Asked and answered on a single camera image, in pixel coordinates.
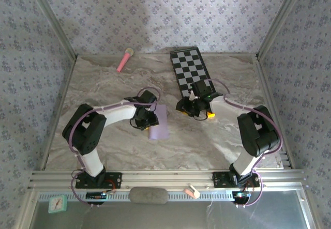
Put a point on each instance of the black grey chessboard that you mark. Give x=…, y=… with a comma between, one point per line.
x=188, y=66

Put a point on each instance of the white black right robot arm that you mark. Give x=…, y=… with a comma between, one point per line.
x=258, y=136

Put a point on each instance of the pink toy microphone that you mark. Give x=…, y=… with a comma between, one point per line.
x=124, y=61

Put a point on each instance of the teal alarm clock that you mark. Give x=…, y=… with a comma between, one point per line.
x=57, y=204

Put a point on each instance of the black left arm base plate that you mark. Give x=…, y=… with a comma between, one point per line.
x=116, y=180

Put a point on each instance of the aluminium mounting rail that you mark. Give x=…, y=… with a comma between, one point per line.
x=168, y=178

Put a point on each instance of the grey oblong stone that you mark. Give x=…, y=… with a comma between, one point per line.
x=148, y=195

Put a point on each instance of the aluminium frame post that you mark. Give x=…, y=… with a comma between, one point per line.
x=51, y=19
x=282, y=19

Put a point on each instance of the lilac paper sheet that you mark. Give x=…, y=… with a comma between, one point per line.
x=161, y=130

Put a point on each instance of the grey metal sheet tray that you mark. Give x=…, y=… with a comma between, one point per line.
x=168, y=216

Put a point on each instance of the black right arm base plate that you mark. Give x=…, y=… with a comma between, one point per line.
x=219, y=180

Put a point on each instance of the aluminium table side rail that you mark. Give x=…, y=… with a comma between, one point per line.
x=66, y=84
x=262, y=76

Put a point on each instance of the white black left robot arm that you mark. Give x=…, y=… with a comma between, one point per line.
x=116, y=111

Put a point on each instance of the yellow cube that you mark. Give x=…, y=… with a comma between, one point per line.
x=211, y=115

